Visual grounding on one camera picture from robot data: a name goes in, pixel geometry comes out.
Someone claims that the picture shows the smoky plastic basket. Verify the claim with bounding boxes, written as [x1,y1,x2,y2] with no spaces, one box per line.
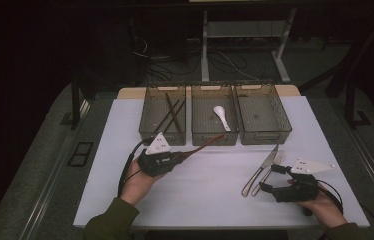
[190,83,240,147]
[138,84,187,147]
[234,82,293,146]

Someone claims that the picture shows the black chopstick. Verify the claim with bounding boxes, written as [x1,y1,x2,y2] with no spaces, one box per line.
[162,99,187,134]
[154,99,181,134]

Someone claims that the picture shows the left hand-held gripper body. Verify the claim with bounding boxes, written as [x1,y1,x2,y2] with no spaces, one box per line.
[137,132,176,178]

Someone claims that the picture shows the metal tongs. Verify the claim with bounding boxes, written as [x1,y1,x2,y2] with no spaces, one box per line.
[241,143,280,198]

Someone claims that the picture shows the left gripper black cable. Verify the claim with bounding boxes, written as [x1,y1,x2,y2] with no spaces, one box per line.
[117,138,153,198]

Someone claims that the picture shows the white ceramic spoon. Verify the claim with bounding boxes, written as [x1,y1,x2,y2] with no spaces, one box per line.
[212,105,232,132]

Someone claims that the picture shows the black floor cables tangle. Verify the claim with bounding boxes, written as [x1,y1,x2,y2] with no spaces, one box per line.
[131,31,259,83]

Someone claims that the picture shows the person's left hand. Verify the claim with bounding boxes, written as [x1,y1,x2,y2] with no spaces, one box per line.
[120,159,164,206]

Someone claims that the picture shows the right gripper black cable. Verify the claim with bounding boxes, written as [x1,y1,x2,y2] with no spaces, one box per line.
[316,179,344,214]

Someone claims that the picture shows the white metal desk frame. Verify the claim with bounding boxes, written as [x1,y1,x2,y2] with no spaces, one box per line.
[200,8,298,84]

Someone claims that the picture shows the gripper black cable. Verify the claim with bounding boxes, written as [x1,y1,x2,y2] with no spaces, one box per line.
[316,179,344,214]
[117,138,153,198]

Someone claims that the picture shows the black metal stand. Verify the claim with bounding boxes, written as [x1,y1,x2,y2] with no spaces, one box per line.
[324,9,374,129]

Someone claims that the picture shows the person's right hand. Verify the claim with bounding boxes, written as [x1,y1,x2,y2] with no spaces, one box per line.
[296,191,348,229]

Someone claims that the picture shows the white floor cable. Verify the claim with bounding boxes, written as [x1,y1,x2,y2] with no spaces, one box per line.
[216,49,259,81]

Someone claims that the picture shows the brown wooden spoon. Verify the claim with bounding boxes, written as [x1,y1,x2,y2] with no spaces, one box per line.
[183,133,226,159]

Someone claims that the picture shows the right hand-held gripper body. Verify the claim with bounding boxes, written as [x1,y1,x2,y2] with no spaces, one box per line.
[271,157,336,204]

